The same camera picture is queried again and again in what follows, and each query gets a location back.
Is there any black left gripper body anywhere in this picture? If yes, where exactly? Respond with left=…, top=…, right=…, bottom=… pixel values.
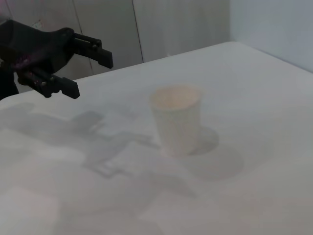
left=0, top=19, right=74, bottom=101

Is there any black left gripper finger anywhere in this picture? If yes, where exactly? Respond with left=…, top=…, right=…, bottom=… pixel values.
left=72, top=32, right=114, bottom=69
left=17, top=67, right=81, bottom=100

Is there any white paper cup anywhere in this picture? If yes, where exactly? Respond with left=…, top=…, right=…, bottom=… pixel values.
left=149, top=84, right=205, bottom=158

